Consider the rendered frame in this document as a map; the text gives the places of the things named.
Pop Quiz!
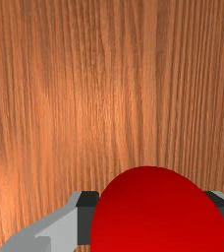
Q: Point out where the red ball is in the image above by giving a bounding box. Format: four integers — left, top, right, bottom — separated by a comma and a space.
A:
89, 165, 224, 252

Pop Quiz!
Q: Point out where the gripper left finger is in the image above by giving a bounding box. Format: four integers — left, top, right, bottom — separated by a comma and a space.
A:
0, 190, 100, 252

